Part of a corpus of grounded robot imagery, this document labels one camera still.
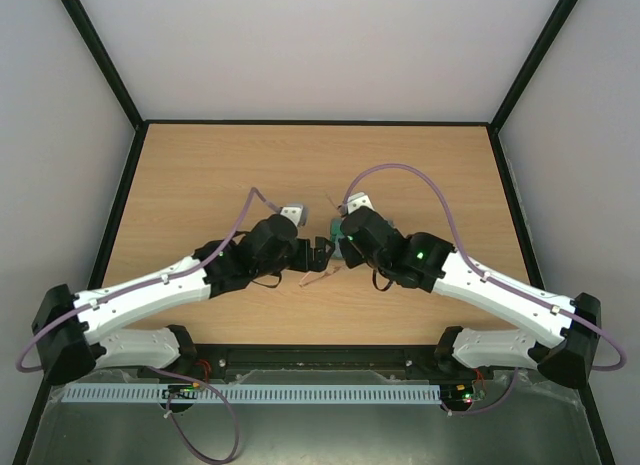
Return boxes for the pink sunglasses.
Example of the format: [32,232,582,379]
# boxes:
[297,192,346,289]

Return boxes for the grey-green glasses case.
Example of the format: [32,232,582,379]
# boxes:
[328,215,396,261]

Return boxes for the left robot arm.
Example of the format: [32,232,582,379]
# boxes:
[31,214,335,385]

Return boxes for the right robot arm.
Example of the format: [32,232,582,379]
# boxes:
[339,205,601,389]

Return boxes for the right circuit board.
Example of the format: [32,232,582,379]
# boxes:
[440,382,486,412]

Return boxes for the circuit board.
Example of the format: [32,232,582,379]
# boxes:
[160,382,206,400]
[440,382,486,412]

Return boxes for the left circuit board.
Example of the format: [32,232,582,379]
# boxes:
[160,382,206,400]

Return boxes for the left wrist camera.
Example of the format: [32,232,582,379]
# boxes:
[279,203,309,228]

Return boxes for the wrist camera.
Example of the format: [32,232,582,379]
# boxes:
[279,203,309,228]
[339,192,374,217]

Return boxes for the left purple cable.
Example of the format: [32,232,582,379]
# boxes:
[17,186,241,461]

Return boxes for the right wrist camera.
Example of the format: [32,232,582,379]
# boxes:
[339,192,374,217]

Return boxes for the black aluminium front rail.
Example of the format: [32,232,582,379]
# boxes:
[134,342,496,381]

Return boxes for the light blue cable duct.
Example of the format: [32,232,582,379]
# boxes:
[62,383,441,405]

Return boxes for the black cage frame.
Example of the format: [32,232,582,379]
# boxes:
[12,0,615,464]

